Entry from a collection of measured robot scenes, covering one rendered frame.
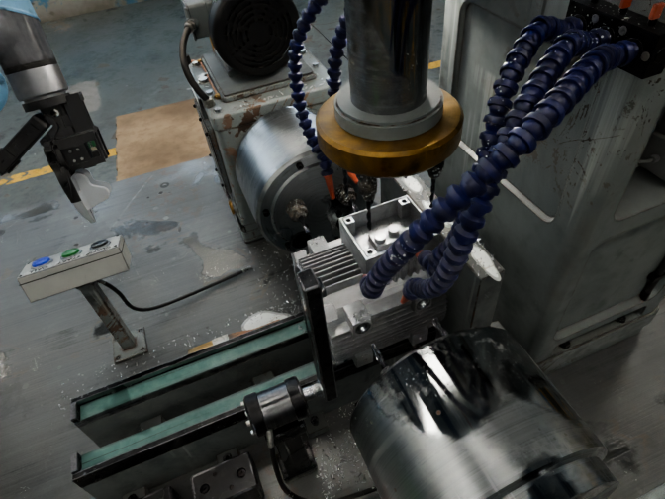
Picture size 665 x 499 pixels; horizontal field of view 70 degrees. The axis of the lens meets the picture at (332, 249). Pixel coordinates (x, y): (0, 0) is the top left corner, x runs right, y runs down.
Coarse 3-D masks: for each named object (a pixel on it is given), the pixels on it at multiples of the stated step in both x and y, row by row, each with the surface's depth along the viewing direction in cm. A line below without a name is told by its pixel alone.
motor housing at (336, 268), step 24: (336, 240) 82; (312, 264) 72; (336, 264) 72; (336, 288) 71; (384, 312) 71; (408, 312) 73; (432, 312) 75; (336, 336) 70; (360, 336) 71; (384, 336) 74; (408, 336) 78; (336, 360) 74
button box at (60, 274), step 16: (112, 240) 87; (48, 256) 86; (80, 256) 82; (96, 256) 83; (112, 256) 84; (128, 256) 88; (32, 272) 81; (48, 272) 81; (64, 272) 82; (80, 272) 83; (96, 272) 84; (112, 272) 85; (32, 288) 81; (48, 288) 82; (64, 288) 83
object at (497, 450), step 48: (480, 336) 55; (384, 384) 55; (432, 384) 52; (480, 384) 50; (528, 384) 51; (384, 432) 53; (432, 432) 49; (480, 432) 47; (528, 432) 47; (576, 432) 48; (384, 480) 53; (432, 480) 47; (480, 480) 45; (528, 480) 44; (576, 480) 45
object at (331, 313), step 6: (294, 252) 77; (300, 252) 77; (306, 252) 77; (294, 258) 77; (426, 270) 74; (324, 306) 69; (330, 306) 69; (330, 312) 69; (336, 312) 69; (330, 318) 69; (336, 318) 69
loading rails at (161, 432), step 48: (240, 336) 86; (288, 336) 86; (432, 336) 84; (144, 384) 82; (192, 384) 84; (240, 384) 89; (336, 384) 82; (96, 432) 82; (144, 432) 76; (192, 432) 74; (240, 432) 80; (96, 480) 72; (144, 480) 79
